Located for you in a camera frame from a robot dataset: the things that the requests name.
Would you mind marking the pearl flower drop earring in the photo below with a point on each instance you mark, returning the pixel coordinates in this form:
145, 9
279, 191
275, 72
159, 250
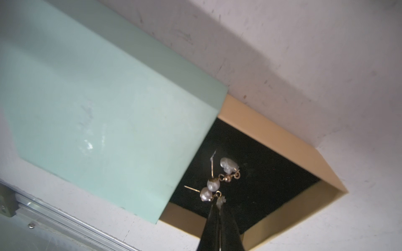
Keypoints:
231, 171

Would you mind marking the aluminium front rail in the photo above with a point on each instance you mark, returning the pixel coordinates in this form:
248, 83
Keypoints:
53, 220

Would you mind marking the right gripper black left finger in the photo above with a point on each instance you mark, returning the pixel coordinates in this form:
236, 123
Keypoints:
210, 239

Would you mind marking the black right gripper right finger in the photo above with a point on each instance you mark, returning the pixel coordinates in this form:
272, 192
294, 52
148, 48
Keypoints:
230, 236

